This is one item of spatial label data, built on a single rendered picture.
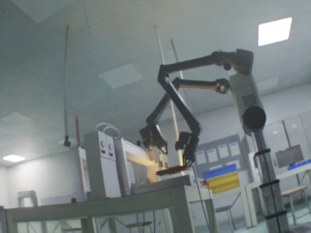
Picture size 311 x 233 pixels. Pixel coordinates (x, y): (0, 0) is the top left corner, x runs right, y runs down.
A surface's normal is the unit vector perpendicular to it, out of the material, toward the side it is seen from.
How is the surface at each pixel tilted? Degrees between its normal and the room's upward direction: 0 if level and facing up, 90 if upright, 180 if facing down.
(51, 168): 90
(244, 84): 90
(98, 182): 90
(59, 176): 90
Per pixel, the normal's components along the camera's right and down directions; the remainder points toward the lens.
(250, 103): -0.26, -0.14
